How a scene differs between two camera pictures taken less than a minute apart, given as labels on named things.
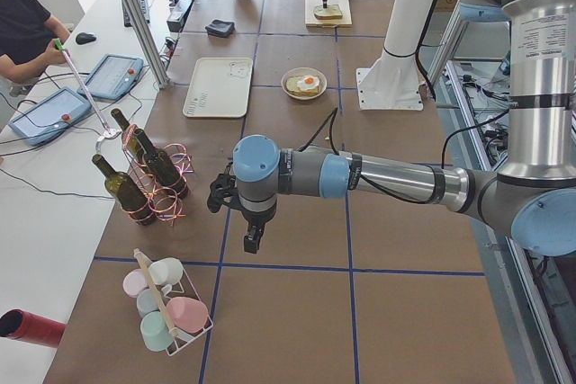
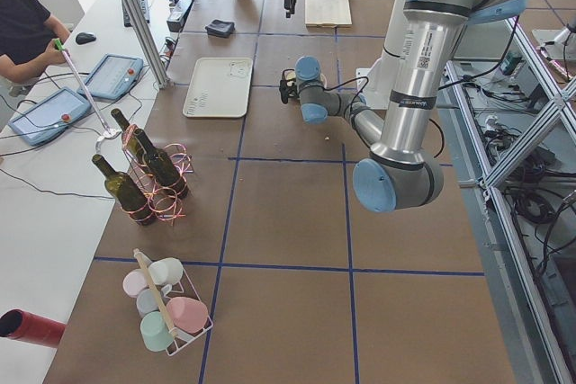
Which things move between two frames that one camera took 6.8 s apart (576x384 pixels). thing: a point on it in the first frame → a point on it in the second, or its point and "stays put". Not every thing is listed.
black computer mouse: [84, 38] stays put
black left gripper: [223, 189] → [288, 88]
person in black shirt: [28, 34] stays put
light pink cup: [133, 281] stays put
